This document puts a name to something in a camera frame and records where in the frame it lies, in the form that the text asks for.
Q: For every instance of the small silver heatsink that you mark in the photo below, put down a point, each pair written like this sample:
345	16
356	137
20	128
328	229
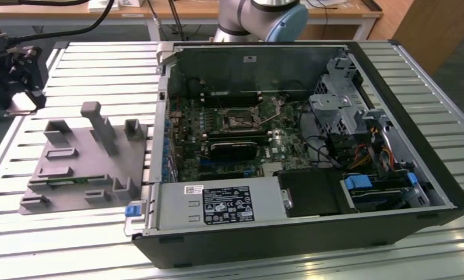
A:
273	169

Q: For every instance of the white box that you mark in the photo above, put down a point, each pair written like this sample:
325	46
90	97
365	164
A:
101	5

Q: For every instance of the black open PC case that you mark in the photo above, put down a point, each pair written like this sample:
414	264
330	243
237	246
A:
333	233

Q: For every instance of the grey plastic parts rack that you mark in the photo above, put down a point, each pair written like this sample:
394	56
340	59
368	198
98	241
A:
76	163

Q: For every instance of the green motherboard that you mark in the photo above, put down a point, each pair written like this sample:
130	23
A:
286	146

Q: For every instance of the CPU socket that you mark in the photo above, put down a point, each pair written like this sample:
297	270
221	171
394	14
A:
240	119

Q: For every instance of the blue case latch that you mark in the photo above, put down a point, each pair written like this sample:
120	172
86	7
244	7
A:
133	211

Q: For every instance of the blue disk carrier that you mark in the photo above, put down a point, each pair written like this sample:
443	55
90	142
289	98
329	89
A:
357	182

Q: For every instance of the CPU with silver top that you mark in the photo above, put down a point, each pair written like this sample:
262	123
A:
21	103

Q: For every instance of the brown wooden cabinet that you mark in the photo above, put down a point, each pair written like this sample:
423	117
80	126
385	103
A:
437	29

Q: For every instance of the green RAM stick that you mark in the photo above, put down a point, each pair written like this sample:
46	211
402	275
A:
66	181

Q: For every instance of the black RAM slots bank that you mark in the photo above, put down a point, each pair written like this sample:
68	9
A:
236	137
228	100

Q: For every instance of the black plastic shroud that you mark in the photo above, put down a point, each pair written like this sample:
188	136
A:
313	192

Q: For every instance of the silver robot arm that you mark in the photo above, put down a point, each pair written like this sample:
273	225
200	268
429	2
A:
236	17

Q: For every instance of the wooden desk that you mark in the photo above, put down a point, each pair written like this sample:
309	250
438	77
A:
52	14

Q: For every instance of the silver metal disk cage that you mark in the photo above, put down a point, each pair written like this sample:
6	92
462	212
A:
333	105

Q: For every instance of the black graphics card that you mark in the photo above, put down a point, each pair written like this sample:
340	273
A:
232	150

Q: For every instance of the silver power supply unit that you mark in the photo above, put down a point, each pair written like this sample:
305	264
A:
173	204

